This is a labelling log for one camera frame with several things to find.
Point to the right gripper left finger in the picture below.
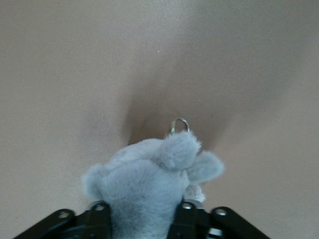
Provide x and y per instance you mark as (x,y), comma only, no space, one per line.
(84,224)

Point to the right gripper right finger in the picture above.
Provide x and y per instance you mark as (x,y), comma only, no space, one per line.
(199,224)

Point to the grey plush toy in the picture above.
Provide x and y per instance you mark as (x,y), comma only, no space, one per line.
(142,189)

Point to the brown table cover sheet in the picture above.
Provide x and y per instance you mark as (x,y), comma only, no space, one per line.
(74,74)

